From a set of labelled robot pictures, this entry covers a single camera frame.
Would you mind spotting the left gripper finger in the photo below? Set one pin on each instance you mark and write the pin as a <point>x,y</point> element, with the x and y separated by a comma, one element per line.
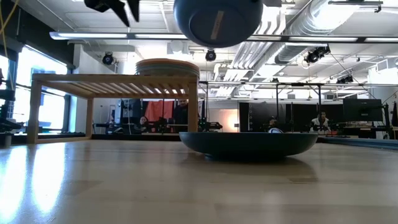
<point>121,12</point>
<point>135,9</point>

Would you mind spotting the blue plate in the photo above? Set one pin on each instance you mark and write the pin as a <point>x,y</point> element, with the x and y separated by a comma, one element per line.
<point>199,25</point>

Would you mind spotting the dark teal plate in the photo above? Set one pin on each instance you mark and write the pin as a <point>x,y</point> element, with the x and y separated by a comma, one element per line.
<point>248,144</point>

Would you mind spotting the background black robot arm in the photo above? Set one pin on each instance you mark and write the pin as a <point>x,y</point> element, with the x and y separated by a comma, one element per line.
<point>163,124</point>
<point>211,126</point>

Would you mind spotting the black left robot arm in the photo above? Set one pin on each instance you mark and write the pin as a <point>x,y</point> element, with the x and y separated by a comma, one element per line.
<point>7,95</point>

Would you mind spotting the light wooden slatted shelf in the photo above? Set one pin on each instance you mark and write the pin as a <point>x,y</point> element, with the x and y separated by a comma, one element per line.
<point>112,79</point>

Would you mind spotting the long ceiling light strip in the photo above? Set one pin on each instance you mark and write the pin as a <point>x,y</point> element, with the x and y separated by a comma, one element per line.
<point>93,35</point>

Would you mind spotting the black ceiling spot lamp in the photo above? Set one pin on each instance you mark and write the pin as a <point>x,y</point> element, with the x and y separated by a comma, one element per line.
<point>108,59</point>
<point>210,56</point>

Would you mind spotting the red cloth panel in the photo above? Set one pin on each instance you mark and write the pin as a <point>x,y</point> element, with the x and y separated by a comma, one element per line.
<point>158,109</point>

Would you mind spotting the person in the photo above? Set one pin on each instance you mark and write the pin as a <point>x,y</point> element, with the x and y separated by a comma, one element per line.
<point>181,115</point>
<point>273,123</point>
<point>143,124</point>
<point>320,122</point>

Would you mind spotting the black partition panel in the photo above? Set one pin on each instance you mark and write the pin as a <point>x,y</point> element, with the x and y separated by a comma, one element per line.
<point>258,116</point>

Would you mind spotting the white round object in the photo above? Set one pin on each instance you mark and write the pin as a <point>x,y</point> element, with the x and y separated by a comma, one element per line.
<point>276,130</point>

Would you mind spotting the black ceiling lamp cluster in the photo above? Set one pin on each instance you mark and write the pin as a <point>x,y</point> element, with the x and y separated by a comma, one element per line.
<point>317,54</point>

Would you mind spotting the small black ceiling lamps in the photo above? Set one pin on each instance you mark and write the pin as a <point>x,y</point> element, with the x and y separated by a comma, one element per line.
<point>345,79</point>

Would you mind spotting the black computer monitor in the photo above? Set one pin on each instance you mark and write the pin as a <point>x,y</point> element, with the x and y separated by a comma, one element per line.
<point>362,110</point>

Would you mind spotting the black metal rig frame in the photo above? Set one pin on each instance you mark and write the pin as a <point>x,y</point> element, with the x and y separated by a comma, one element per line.
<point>298,84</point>

